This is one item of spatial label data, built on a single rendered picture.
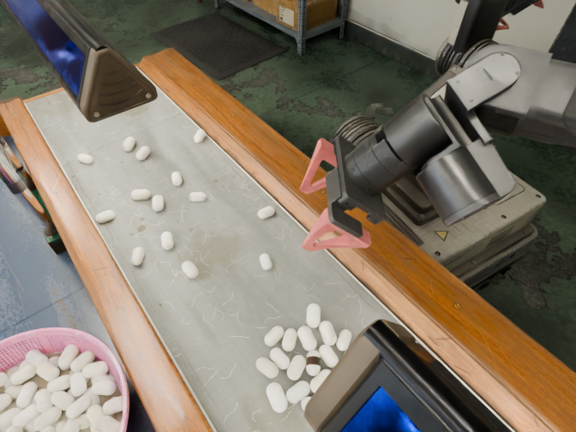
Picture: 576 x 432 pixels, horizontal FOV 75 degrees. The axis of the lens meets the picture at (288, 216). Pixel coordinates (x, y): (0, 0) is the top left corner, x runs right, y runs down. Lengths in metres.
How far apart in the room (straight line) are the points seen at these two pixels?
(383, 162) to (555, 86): 0.16
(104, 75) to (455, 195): 0.36
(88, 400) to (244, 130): 0.58
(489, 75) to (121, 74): 0.35
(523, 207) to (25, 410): 1.20
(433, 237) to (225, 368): 0.70
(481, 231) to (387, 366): 0.98
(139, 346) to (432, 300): 0.43
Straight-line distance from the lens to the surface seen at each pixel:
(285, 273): 0.64
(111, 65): 0.44
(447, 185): 0.38
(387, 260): 0.64
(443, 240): 1.09
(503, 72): 0.40
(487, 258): 1.25
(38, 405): 0.64
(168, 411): 0.55
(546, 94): 0.41
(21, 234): 0.94
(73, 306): 0.78
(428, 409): 0.19
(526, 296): 1.71
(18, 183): 0.76
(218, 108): 0.95
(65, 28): 0.51
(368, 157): 0.41
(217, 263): 0.66
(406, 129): 0.39
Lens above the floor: 1.28
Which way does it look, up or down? 50 degrees down
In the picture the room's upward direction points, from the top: straight up
